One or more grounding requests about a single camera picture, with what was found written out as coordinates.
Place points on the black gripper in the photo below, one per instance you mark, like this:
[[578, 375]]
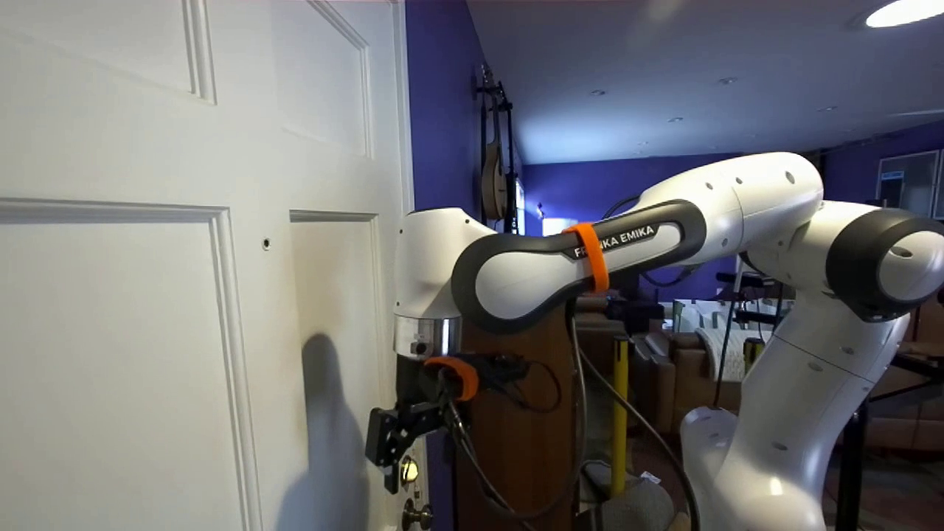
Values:
[[423, 386]]

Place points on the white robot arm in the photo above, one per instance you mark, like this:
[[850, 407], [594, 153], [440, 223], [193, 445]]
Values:
[[854, 276]]

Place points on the upper brass door knob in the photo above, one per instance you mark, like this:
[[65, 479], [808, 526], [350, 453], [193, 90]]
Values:
[[411, 470]]

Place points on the brass door knob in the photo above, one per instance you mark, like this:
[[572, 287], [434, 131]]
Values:
[[411, 470], [416, 516]]

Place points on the lower brass door knob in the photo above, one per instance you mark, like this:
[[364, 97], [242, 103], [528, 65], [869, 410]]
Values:
[[416, 516]]

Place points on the white panel door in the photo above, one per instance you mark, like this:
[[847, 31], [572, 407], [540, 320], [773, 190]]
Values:
[[195, 259]]

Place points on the brown wooden cabinet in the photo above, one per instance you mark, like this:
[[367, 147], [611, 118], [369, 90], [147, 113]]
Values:
[[527, 454]]

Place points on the yellow pole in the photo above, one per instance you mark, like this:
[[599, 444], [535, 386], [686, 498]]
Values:
[[619, 416]]

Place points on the ceiling light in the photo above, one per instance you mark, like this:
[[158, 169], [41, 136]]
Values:
[[900, 13]]

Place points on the black wall rack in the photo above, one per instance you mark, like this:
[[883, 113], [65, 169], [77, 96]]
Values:
[[497, 169]]

